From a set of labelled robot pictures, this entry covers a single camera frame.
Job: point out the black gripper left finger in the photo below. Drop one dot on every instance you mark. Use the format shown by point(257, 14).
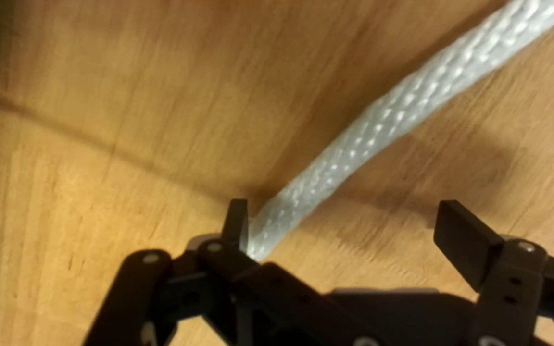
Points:
point(243, 302)

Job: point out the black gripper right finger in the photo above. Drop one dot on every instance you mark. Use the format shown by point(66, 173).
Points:
point(513, 277)

